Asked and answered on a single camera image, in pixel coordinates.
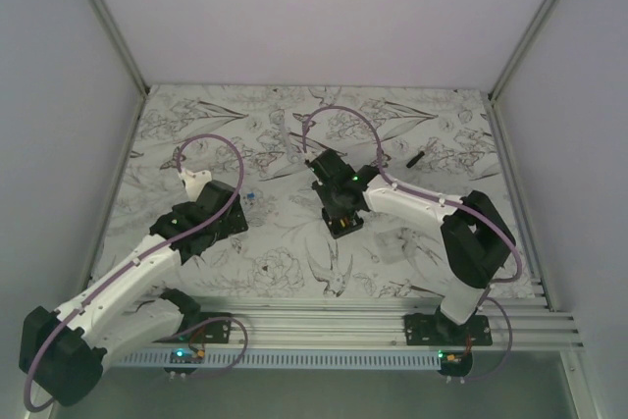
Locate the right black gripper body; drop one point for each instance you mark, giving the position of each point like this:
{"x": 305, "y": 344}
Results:
{"x": 327, "y": 195}

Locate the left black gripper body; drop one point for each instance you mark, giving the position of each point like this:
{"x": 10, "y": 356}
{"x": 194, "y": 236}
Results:
{"x": 234, "y": 224}

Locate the black fuse box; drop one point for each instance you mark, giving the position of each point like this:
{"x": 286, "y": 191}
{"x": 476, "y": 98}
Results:
{"x": 344, "y": 225}

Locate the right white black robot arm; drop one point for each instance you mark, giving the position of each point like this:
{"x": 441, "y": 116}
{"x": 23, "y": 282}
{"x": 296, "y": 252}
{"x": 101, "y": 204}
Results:
{"x": 476, "y": 239}

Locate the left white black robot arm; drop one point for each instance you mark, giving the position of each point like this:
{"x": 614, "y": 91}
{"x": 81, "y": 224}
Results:
{"x": 67, "y": 350}

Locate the small black screwdriver bit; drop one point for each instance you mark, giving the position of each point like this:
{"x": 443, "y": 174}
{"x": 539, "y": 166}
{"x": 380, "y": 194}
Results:
{"x": 415, "y": 159}

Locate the silver open-end wrench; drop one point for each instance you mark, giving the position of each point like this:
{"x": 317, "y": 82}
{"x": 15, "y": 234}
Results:
{"x": 277, "y": 118}

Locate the left green controller board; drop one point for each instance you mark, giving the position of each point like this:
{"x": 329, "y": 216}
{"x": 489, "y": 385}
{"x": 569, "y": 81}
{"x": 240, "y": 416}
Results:
{"x": 183, "y": 362}

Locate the green controller board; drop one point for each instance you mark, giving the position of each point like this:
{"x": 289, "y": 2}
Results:
{"x": 183, "y": 362}
{"x": 455, "y": 364}

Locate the right green controller board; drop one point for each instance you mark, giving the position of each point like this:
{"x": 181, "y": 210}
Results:
{"x": 455, "y": 364}

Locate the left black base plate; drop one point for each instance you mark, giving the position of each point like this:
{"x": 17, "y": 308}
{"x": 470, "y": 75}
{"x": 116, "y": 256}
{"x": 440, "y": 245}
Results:
{"x": 207, "y": 328}

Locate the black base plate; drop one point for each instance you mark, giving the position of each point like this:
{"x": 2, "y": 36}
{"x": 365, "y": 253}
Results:
{"x": 207, "y": 328}
{"x": 436, "y": 329}

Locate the slotted grey cable duct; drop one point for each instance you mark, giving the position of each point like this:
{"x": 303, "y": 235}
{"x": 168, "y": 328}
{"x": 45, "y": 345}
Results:
{"x": 325, "y": 359}

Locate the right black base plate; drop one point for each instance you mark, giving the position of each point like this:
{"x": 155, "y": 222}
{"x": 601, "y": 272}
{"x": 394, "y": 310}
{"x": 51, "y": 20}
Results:
{"x": 436, "y": 329}

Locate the left aluminium frame post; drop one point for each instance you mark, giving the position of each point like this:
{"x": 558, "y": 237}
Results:
{"x": 112, "y": 30}

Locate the aluminium frame post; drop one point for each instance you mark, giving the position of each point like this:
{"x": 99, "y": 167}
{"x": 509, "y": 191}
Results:
{"x": 531, "y": 32}
{"x": 112, "y": 30}

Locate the aluminium mounting rail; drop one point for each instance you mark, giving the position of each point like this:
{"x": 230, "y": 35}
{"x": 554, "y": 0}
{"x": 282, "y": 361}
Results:
{"x": 378, "y": 322}

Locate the right aluminium frame post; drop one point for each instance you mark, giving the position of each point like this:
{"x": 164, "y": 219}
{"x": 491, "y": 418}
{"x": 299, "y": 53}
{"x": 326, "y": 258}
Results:
{"x": 531, "y": 32}

